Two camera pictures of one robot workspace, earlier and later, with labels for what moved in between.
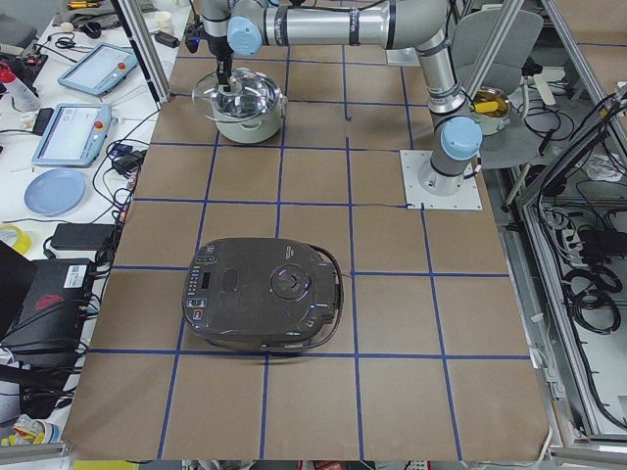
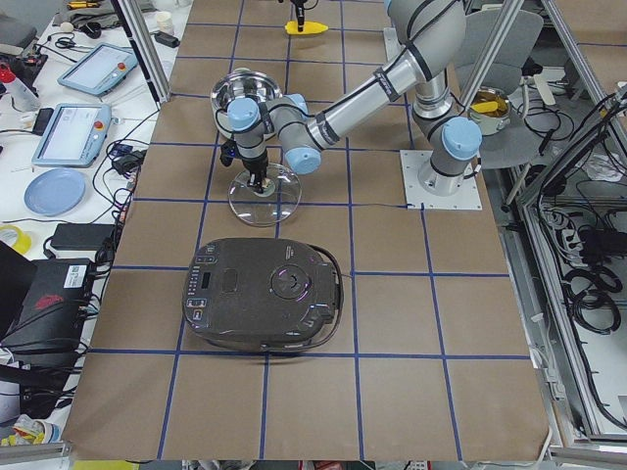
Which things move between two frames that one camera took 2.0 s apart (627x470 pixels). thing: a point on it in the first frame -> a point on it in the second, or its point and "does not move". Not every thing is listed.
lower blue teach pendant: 73,135 does not move
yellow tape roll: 23,241 does not move
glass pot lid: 252,92 -> 278,202
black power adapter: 83,236 does not move
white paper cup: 165,22 does not move
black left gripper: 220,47 -> 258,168
